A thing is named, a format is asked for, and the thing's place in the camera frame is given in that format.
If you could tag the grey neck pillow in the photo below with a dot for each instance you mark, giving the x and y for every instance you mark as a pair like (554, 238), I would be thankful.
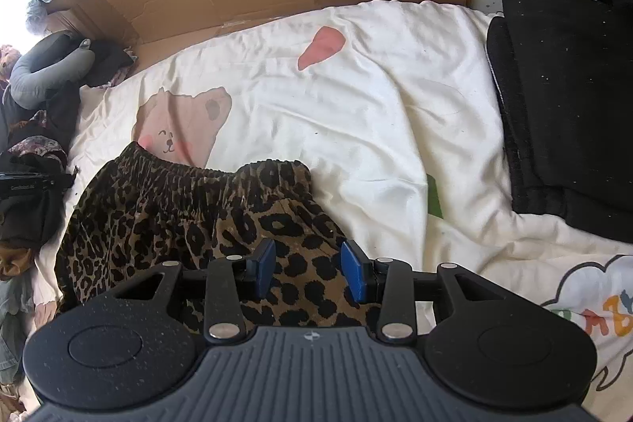
(44, 66)

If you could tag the pile of mixed clothes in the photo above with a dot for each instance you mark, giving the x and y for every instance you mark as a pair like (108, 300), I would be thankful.
(15, 328)

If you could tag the dark floral cloth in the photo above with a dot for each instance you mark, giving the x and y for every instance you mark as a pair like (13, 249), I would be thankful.
(39, 140)

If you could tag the black crumpled cloth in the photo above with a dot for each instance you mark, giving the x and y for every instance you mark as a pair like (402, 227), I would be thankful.
(106, 58)

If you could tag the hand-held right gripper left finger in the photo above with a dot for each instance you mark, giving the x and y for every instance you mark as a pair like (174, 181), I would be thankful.
(262, 268)

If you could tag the leopard print skirt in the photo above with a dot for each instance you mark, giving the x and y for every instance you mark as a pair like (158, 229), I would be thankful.
(163, 224)

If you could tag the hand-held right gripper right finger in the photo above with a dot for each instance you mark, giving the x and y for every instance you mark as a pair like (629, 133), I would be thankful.
(353, 271)

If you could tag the black folded clothes stack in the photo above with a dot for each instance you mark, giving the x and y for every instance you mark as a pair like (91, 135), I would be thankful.
(564, 105)

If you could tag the white printed blanket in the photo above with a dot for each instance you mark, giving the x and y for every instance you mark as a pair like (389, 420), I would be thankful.
(371, 105)

